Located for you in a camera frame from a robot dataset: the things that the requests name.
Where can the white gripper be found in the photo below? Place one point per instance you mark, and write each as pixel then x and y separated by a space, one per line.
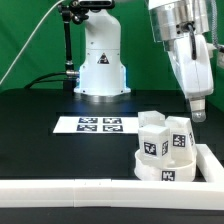
pixel 194 76

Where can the white round stool seat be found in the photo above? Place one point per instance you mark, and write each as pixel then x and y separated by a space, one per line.
pixel 177 170

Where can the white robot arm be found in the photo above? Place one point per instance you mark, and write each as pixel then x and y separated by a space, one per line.
pixel 186 28

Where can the white marker sheet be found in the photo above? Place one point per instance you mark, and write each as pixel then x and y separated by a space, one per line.
pixel 78 124

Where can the white L-shaped fence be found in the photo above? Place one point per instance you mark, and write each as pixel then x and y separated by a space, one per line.
pixel 206 195

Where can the black camera stand pole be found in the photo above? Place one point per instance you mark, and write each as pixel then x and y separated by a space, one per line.
pixel 76 12

